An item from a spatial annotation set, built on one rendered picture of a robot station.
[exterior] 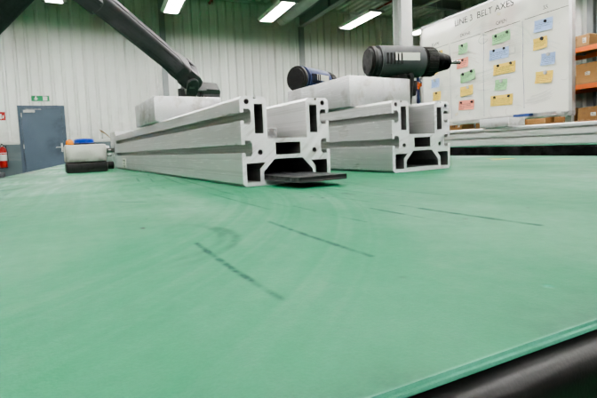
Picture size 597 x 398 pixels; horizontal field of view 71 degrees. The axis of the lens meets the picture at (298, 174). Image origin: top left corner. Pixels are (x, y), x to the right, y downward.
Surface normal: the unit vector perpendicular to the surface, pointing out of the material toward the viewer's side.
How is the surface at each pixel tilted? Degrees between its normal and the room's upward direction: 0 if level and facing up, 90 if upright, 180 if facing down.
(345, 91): 90
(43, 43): 90
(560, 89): 90
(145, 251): 0
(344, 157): 90
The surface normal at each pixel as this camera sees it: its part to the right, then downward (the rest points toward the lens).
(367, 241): -0.04, -1.00
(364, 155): -0.85, 0.07
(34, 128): 0.42, 0.04
